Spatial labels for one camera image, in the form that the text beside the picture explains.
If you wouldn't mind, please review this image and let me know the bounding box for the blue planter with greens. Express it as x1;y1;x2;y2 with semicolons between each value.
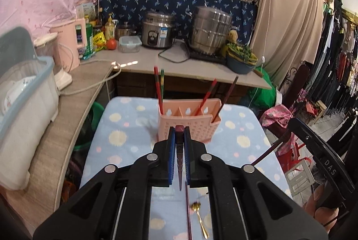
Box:
225;43;258;75

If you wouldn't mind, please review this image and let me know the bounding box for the pink perforated utensil basket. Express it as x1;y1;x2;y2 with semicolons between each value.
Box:
158;98;223;144

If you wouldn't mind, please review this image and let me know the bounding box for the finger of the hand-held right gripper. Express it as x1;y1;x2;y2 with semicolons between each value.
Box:
288;117;309;143

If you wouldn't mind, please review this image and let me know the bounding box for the light blue printed tablecloth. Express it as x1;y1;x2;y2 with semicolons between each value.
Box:
80;96;293;240

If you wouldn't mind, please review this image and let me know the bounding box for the maroon straight chopstick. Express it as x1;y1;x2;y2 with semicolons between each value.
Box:
211;76;239;123

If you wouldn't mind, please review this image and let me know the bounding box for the dark glass bottle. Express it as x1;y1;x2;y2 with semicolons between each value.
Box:
95;7;104;34

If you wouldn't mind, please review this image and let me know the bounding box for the brown-red twisted chopstick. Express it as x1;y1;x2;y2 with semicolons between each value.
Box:
175;125;186;192

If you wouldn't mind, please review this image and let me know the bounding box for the hanging clothes row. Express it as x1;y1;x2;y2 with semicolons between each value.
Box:
310;0;358;145

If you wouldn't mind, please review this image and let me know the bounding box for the red plastic chair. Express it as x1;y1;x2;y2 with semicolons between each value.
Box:
277;142;314;173

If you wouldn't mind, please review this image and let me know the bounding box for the white patterned bowl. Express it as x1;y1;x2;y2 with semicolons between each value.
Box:
1;76;38;116

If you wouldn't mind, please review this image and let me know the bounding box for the wood-grain curved counter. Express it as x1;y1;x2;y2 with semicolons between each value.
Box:
0;63;121;229

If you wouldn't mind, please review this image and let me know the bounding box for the small lidded steel pot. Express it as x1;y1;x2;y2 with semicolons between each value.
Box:
115;21;137;39

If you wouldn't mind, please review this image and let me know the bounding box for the yellow packet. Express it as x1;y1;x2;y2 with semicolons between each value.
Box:
92;33;107;51

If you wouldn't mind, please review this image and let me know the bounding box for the pale stone counter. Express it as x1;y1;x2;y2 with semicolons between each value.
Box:
95;39;273;90

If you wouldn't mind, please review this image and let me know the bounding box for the white slatted chair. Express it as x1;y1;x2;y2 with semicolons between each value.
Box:
285;164;316;197

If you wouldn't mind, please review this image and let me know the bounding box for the yellow pump bottle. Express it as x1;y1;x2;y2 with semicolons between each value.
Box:
104;13;116;41

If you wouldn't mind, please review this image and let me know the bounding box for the white power cable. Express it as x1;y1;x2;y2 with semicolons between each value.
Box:
59;59;123;96

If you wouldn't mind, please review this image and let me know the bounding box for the black power cable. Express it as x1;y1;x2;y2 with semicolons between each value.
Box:
158;40;192;64

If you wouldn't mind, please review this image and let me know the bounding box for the steel rice cooker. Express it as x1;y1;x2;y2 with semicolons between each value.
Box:
141;11;175;50

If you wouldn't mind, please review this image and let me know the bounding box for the green plastic bag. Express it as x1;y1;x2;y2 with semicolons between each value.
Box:
250;68;277;109

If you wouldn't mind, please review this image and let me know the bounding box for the stainless steamer pot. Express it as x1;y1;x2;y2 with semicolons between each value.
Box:
188;5;233;55

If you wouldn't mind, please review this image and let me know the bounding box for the person's right hand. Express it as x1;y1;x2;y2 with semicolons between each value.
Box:
303;185;340;233

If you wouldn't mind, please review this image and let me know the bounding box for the pink floral cloth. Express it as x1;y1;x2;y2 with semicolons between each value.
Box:
260;104;294;129

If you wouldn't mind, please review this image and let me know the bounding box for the dark metal chair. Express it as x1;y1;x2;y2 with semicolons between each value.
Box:
288;64;311;106

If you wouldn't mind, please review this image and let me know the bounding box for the black induction cooker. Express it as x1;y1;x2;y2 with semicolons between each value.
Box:
187;48;228;65

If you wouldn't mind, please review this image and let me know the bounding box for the white cord with switch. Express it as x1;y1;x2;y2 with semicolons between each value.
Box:
260;0;273;73

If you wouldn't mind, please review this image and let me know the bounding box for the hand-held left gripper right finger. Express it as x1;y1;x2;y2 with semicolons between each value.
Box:
183;128;329;240

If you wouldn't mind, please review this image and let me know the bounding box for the pink water appliance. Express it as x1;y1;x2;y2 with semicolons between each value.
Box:
50;18;87;73

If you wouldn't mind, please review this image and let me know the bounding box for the dark red straight chopstick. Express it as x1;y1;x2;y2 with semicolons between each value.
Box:
252;134;291;166

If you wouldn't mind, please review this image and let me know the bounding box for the clear plastic food container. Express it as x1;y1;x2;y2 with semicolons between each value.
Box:
119;36;142;53

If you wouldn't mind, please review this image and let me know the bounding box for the gold flower spoon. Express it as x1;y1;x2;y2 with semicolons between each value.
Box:
191;202;210;239

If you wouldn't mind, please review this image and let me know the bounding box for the red twisted chopstick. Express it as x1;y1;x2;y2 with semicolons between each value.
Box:
153;66;164;115

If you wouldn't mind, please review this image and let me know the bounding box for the green plastic basin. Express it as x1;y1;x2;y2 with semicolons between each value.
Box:
74;102;105;151

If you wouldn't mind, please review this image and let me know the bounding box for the white carton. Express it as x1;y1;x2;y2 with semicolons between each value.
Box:
75;2;96;19

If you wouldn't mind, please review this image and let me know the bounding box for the translucent dish cabinet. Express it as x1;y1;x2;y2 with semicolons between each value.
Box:
0;26;60;191

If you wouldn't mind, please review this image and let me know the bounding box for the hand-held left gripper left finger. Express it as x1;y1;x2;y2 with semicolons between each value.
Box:
33;125;177;240

